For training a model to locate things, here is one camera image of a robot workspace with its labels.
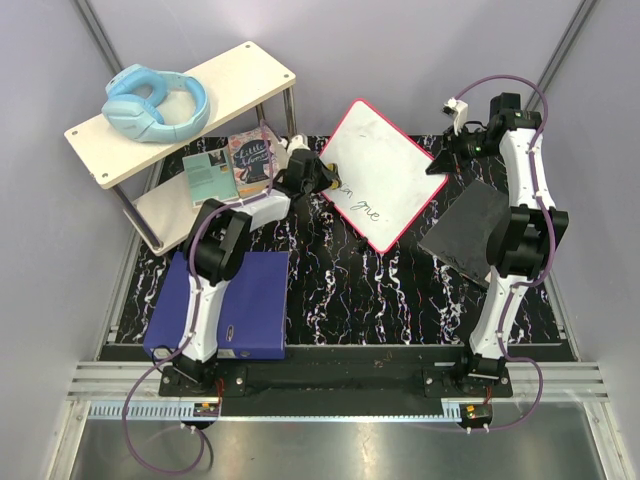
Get pink framed whiteboard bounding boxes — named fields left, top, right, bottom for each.
left=320, top=99, right=447, bottom=254

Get Little Women book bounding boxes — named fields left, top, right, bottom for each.
left=228, top=125, right=288, bottom=198

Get yellow whiteboard eraser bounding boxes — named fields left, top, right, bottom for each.
left=326, top=163, right=342, bottom=190

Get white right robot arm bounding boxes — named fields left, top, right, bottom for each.
left=426, top=93, right=569, bottom=397

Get slotted cable duct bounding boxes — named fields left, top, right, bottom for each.
left=88, top=399, right=493, bottom=423

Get teal paperback book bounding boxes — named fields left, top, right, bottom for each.
left=182, top=147, right=239, bottom=208

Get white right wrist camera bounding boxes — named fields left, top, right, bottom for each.
left=442, top=97, right=468, bottom=136

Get white two-tier shelf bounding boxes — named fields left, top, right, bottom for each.
left=65, top=41, right=296, bottom=256

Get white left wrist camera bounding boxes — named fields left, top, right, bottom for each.
left=279, top=134, right=309, bottom=154

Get purple cable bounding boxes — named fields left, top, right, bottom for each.
left=452, top=73, right=559, bottom=434
left=119, top=118, right=301, bottom=476

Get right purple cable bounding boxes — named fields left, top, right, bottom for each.
left=452, top=73, right=559, bottom=434

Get blue ring binder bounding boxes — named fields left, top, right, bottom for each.
left=143, top=252, right=289, bottom=360

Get black notebook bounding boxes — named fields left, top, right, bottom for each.
left=418, top=180, right=509, bottom=289

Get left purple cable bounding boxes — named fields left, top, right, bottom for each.
left=119, top=118, right=301, bottom=476

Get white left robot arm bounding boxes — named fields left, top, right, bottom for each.
left=168, top=148, right=342, bottom=396

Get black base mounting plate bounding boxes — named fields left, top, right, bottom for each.
left=159, top=345, right=513, bottom=409

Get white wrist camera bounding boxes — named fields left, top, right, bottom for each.
left=279, top=134, right=309, bottom=154
left=442, top=97, right=468, bottom=136

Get light blue headphones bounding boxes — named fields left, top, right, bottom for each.
left=101, top=64, right=211, bottom=144

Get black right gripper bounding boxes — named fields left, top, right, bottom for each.
left=426, top=125, right=497, bottom=177

